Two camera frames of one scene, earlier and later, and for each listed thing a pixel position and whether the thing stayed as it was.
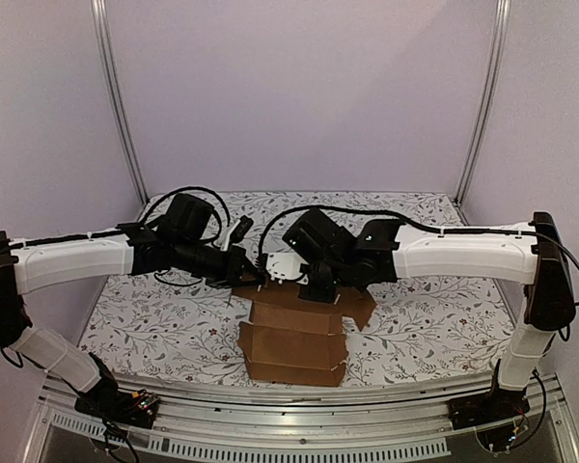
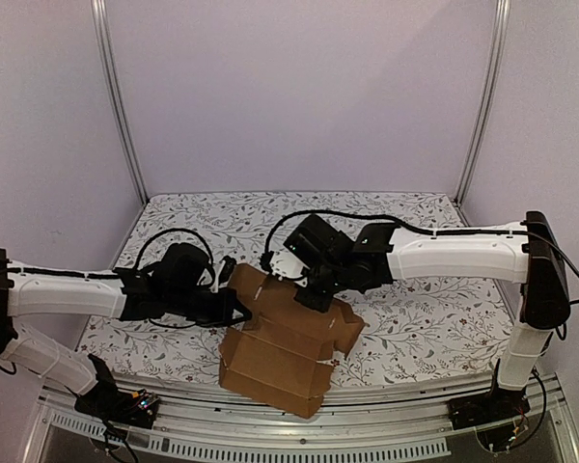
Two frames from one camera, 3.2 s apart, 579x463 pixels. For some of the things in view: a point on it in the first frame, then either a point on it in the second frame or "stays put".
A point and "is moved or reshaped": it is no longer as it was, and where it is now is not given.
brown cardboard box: x=288 y=340 is moved or reshaped
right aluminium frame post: x=488 y=100 stays put
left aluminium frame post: x=117 y=95 stays put
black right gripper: x=317 y=291 stays put
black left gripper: x=233 y=270 to x=224 y=313
